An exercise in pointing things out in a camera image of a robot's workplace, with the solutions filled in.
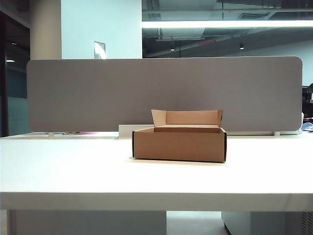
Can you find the white drawer pedestal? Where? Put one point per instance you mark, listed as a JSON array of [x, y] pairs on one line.
[[269, 224]]

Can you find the black background office chair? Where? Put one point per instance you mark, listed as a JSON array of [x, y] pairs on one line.
[[308, 93]]

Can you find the pink flat item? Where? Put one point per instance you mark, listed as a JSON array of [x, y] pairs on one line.
[[80, 133]]

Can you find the white table modesty panel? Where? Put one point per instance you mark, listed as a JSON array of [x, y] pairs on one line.
[[85, 222]]

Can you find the brown cardboard box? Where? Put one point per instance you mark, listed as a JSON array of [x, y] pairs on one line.
[[178, 147]]

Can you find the framed wall poster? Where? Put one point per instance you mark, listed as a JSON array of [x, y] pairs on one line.
[[99, 50]]

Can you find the ceiling air vent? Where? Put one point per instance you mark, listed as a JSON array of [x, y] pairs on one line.
[[253, 16]]

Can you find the blue patterned cloth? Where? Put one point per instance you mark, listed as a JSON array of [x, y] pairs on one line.
[[308, 126]]

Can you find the red ceiling sign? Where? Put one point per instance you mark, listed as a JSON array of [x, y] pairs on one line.
[[207, 43]]

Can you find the gray fabric desk partition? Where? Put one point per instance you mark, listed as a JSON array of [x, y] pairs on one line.
[[97, 98]]

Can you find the white rounded background object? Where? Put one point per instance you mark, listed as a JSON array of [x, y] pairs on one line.
[[294, 131]]

